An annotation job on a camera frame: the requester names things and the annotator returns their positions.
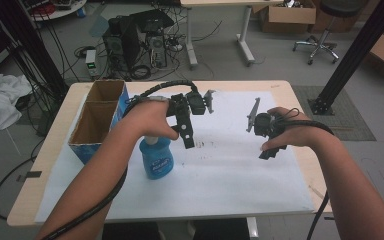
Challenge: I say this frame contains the black metal post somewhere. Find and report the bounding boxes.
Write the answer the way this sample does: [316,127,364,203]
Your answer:
[307,0,384,116]

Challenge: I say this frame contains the person's dark trousers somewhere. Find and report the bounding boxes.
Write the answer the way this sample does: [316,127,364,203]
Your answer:
[101,219,250,240]

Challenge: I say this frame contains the blue cardboard box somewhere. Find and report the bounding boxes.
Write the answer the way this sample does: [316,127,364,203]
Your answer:
[67,79,131,165]

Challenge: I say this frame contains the white cloth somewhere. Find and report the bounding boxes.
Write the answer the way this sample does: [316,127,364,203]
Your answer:
[0,72,34,134]

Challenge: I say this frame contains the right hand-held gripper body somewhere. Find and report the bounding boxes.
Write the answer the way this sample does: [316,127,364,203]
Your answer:
[245,97,287,140]

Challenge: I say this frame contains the white power supply box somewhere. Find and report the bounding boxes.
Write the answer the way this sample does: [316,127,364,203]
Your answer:
[85,49,98,78]

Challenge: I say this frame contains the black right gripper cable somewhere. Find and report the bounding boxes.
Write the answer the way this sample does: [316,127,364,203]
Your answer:
[269,107,336,240]

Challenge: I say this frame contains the white-legged desk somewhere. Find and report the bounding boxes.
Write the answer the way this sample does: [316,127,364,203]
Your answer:
[179,0,285,70]

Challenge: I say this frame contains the blue bottle with white cap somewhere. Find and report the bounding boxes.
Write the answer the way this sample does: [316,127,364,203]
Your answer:
[138,135,175,181]

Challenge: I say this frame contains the black computer tower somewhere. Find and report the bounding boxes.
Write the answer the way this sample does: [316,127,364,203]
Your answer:
[101,15,142,75]

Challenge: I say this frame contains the person's left hand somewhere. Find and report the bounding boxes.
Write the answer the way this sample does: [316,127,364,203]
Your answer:
[122,99,180,148]

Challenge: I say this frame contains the black floor cable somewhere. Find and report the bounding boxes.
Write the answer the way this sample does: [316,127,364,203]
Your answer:
[0,155,38,222]

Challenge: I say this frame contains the person's right hand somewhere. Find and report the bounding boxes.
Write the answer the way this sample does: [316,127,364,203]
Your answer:
[259,106,318,153]

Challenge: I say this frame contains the open brown cardboard box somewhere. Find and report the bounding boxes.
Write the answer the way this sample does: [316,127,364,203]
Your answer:
[259,0,318,34]

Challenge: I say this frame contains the white table leg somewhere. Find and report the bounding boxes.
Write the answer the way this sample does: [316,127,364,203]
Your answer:
[245,217,260,240]

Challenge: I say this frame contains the black tape strip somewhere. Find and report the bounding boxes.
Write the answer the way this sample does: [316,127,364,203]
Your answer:
[15,170,43,183]

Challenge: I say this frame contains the grey computer tower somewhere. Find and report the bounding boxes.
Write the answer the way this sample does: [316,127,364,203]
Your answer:
[147,32,168,70]

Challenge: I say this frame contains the dark floor mat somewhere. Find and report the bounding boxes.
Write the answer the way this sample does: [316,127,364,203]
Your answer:
[291,85,378,142]

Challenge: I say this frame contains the black metal stand with cables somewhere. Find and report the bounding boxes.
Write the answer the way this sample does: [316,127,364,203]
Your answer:
[0,0,70,101]

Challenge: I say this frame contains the round white table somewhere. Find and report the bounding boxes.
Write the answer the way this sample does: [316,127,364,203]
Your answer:
[22,0,88,22]

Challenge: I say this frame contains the office chair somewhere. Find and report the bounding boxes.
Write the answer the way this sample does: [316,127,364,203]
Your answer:
[291,0,370,66]

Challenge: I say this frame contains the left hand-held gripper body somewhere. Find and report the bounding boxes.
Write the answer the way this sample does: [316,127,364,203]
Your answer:
[166,88,216,118]

